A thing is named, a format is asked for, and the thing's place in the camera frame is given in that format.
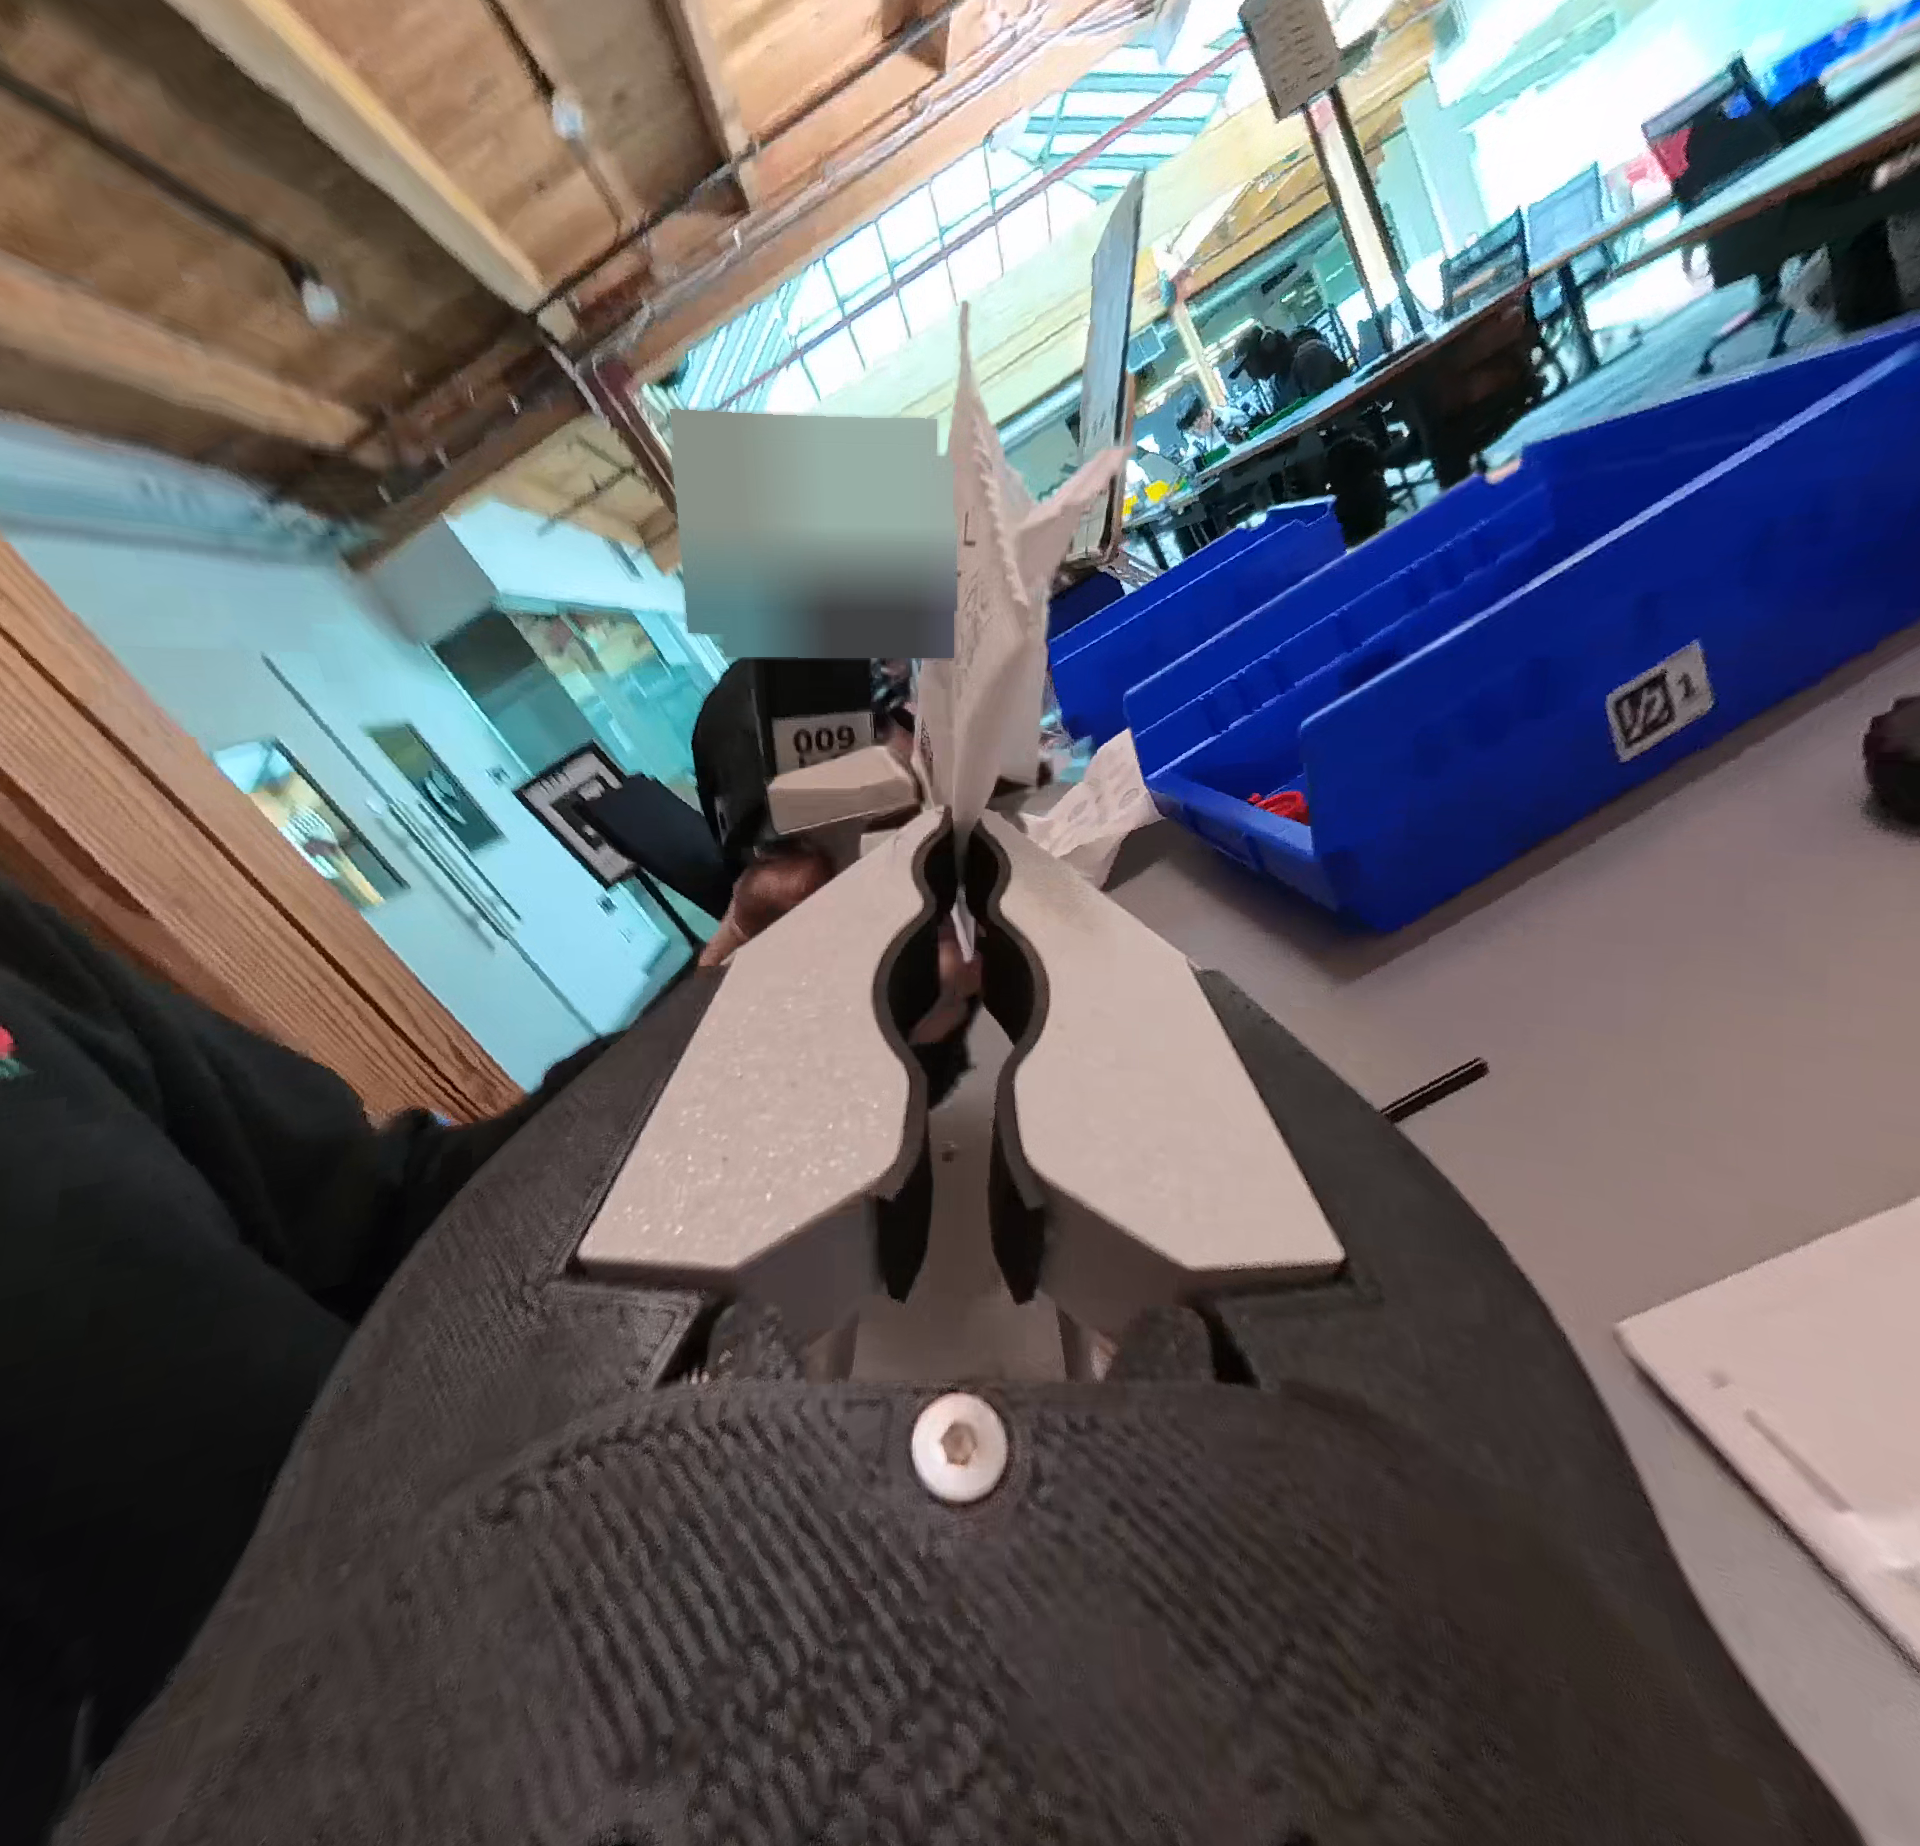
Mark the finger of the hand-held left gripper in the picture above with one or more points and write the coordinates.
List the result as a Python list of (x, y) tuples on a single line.
[(842, 798)]

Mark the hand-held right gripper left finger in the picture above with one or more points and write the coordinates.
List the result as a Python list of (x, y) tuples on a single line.
[(748, 1111)]

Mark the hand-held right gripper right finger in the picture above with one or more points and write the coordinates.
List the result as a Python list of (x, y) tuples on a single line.
[(1170, 1111)]

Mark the long black toy axle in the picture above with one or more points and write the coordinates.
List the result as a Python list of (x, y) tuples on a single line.
[(1430, 1087)]

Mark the blue tagged parts bin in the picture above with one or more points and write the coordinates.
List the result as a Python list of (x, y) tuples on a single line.
[(1471, 798)]

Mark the white instruction booklet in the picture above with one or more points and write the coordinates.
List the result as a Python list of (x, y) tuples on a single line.
[(1803, 1396)]

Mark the grey desk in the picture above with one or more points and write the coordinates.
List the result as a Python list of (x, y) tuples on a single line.
[(1581, 1054)]

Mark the pile of small toy pieces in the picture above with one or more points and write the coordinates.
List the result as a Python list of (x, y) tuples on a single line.
[(1275, 798)]

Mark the blue plastic bin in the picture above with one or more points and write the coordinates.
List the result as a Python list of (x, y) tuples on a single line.
[(1197, 601)]

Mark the white standing board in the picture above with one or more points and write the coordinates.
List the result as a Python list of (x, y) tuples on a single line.
[(1112, 331)]

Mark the person's black sweater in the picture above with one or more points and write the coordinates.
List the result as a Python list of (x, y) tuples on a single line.
[(151, 1278)]

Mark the black toy tire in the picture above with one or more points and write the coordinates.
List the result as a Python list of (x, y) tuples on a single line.
[(1893, 759)]

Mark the long wooden table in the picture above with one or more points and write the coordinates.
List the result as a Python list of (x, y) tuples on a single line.
[(1504, 311)]

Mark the hanging sign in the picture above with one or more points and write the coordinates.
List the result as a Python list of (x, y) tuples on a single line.
[(1293, 39)]

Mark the black office chair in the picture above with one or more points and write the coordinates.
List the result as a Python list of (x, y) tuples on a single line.
[(1738, 168)]

